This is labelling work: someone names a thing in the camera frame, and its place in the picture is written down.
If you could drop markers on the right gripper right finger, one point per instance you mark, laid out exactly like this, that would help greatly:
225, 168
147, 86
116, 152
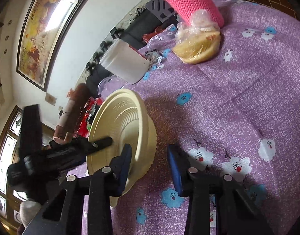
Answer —
235, 212

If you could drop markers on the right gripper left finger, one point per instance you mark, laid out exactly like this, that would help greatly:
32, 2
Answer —
63, 213

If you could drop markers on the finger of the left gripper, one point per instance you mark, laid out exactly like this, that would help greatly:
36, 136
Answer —
81, 146

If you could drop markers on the red dish far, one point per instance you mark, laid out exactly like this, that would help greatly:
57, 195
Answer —
85, 120

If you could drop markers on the brown armchair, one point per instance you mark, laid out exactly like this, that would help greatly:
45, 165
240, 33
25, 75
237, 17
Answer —
67, 122

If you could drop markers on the wooden glass door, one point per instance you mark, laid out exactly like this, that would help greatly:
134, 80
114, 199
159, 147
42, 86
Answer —
10, 199

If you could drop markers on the white plastic jar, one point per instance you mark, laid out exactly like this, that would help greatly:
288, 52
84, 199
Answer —
125, 62

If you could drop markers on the purple floral tablecloth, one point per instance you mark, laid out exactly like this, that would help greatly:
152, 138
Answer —
236, 114

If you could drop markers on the framed horse painting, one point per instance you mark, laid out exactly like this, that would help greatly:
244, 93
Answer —
45, 26

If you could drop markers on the black leather sofa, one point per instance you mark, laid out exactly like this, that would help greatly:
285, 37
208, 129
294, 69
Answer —
156, 16

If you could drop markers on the bagged yellow bread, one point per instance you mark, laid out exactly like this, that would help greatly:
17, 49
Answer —
199, 40

